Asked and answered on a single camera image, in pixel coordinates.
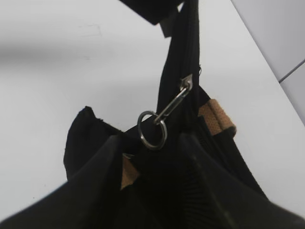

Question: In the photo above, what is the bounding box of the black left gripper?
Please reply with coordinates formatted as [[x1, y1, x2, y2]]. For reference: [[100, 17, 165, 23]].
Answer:
[[121, 0, 184, 25]]

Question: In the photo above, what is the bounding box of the metal zipper pull with ring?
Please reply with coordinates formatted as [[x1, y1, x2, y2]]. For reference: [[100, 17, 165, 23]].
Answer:
[[137, 74, 193, 151]]

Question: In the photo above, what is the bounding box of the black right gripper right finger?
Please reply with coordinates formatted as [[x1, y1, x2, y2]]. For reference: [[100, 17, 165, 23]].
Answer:
[[180, 134, 305, 229]]

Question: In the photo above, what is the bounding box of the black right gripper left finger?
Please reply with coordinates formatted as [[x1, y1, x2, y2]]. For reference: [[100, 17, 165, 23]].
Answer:
[[0, 136, 123, 229]]

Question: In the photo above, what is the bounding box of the black canvas tote bag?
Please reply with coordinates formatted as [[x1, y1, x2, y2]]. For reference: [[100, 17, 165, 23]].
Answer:
[[64, 0, 268, 229]]

